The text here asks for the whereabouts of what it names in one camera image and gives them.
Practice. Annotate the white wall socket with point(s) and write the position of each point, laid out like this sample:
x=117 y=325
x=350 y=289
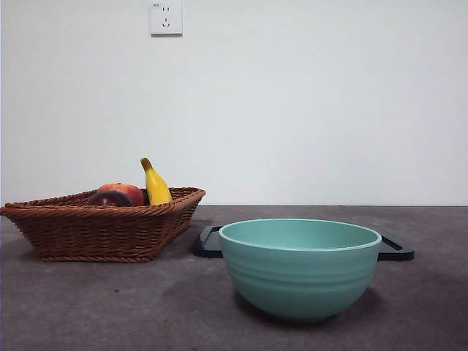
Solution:
x=166 y=20

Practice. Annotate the dark rectangular tray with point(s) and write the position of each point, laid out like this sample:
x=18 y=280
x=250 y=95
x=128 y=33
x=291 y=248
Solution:
x=207 y=245

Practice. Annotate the green lime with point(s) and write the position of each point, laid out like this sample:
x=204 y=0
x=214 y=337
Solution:
x=145 y=199

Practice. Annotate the dark red plum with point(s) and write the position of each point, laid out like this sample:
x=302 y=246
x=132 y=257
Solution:
x=108 y=199

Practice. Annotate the yellow banana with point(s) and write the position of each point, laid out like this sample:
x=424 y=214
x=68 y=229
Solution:
x=157 y=186

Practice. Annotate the teal ribbed bowl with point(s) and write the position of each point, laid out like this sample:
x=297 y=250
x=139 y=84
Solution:
x=300 y=278

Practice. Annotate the brown wicker basket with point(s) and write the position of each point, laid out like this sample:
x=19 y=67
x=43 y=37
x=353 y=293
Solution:
x=95 y=234

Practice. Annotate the red yellow apple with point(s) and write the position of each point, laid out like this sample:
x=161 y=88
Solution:
x=127 y=188

